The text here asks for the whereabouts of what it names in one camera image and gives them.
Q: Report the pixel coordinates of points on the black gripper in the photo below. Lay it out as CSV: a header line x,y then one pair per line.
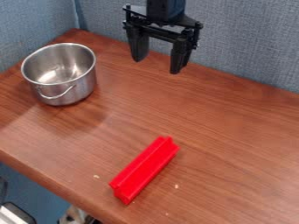
x,y
162,12

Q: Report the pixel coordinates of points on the red plastic block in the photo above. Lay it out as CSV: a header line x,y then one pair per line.
x,y
145,167

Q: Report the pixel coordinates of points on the metal pot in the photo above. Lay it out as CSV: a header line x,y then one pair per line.
x,y
61,72

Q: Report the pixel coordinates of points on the grey device below table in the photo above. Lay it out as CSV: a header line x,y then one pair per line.
x,y
14,215

